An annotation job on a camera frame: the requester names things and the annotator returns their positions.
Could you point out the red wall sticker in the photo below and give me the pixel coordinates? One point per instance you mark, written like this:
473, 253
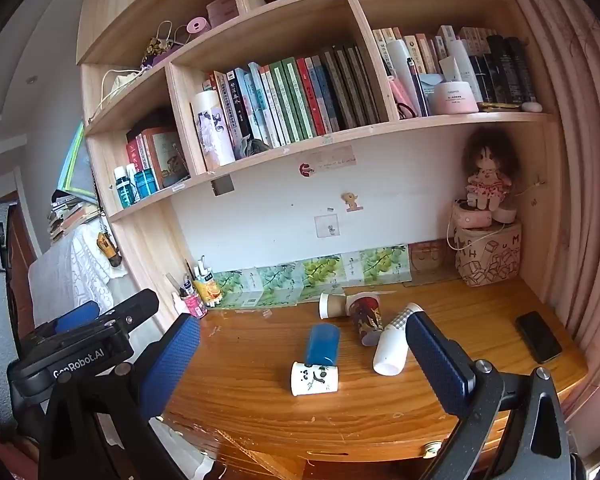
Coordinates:
305, 168

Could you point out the orange pen holder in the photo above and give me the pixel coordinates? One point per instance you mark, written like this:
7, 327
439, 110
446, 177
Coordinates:
209, 289

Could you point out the black smartphone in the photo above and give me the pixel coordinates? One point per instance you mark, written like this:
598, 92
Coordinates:
539, 336

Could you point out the green framed picture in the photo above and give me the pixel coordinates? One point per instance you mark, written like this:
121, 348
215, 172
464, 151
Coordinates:
78, 165

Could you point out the stack of papers and books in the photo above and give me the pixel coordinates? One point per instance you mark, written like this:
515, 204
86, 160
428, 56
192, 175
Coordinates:
67, 216

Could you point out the tall white cup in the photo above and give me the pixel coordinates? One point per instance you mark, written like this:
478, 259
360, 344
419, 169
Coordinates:
391, 345

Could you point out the wooden bookshelf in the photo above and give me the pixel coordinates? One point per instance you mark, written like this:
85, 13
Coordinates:
290, 22

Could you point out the red patterned cup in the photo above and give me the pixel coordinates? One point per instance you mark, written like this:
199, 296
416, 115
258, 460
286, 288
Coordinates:
366, 319

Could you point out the blue cup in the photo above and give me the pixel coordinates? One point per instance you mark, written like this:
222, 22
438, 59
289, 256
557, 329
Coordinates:
322, 344

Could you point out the pink box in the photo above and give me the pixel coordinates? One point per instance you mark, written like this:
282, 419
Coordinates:
223, 10

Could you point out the white printed cylinder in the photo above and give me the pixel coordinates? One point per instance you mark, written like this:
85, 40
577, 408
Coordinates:
212, 130

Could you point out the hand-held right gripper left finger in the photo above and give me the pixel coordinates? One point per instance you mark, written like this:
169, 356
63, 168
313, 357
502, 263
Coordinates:
172, 360

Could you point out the pink tape roll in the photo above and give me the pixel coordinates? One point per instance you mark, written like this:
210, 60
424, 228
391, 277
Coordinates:
198, 27

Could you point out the white panda print cup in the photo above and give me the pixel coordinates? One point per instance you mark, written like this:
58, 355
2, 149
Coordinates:
314, 379

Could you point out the teal bottle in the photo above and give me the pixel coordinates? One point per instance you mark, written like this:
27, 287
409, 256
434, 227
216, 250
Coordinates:
123, 190

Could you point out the pink curtain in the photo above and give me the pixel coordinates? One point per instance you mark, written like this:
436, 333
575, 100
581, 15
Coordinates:
570, 135

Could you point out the pink pen holder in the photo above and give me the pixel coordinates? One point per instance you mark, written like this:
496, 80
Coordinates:
195, 305

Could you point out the white lace cloth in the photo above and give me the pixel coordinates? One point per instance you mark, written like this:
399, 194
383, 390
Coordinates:
72, 280

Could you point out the pink round container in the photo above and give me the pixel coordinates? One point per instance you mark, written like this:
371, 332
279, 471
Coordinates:
452, 99

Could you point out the brown haired doll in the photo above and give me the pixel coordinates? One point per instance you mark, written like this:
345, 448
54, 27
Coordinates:
489, 170

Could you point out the white pebble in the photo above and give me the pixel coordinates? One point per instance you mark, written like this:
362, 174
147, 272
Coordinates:
531, 106

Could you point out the cartoon wall sticker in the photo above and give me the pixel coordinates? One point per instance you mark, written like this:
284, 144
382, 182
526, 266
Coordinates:
350, 201

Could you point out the brown paper cup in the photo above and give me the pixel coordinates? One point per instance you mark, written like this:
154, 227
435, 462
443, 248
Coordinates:
334, 305

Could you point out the pink toy camera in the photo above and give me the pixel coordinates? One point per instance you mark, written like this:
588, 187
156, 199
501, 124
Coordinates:
472, 215

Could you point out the brown printed pouch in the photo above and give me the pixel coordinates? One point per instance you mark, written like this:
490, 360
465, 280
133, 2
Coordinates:
430, 259

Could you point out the white tube bottle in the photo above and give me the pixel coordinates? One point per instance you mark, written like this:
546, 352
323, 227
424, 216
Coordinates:
399, 67

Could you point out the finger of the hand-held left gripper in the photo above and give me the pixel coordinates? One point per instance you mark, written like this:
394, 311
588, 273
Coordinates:
77, 317
135, 305

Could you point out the row of green blue books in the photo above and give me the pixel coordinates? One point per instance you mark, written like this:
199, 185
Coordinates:
300, 100

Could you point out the brass drawer knob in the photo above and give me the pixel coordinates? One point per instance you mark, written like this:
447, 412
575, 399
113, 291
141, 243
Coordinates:
432, 448

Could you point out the red books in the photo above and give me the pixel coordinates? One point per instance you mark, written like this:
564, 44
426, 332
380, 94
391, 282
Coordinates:
157, 155

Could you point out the beige printed storage box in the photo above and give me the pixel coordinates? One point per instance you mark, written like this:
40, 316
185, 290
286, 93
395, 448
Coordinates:
487, 257

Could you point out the green grape print packet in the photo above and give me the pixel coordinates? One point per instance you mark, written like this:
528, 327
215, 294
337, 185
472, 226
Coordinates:
380, 262
322, 272
232, 287
280, 282

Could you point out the teal box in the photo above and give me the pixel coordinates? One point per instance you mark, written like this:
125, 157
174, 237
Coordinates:
147, 184

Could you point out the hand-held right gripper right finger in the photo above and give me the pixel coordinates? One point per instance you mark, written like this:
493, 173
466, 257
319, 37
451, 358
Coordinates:
437, 360

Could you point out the row of white black books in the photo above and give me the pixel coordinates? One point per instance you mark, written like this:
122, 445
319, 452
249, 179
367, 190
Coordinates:
485, 60

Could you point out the grey cloth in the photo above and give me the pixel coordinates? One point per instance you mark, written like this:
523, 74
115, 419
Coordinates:
250, 147

